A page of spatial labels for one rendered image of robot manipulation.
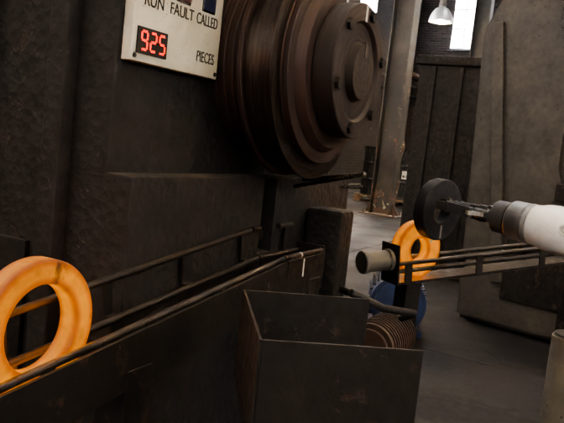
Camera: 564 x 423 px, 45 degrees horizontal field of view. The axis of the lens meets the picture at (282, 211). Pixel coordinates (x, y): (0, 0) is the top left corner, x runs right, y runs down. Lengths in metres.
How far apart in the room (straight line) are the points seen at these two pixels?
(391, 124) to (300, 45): 9.09
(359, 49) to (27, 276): 0.83
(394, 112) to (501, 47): 6.29
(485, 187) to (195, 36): 3.07
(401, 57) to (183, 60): 9.27
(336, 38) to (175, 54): 0.31
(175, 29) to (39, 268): 0.54
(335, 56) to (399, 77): 9.11
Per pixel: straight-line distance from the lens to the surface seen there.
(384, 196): 10.42
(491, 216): 1.64
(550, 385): 2.05
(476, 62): 5.64
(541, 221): 1.56
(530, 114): 4.12
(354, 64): 1.42
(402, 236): 1.83
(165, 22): 1.25
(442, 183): 1.74
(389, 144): 10.40
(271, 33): 1.31
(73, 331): 1.00
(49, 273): 0.94
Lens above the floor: 0.96
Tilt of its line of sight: 6 degrees down
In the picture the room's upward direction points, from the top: 6 degrees clockwise
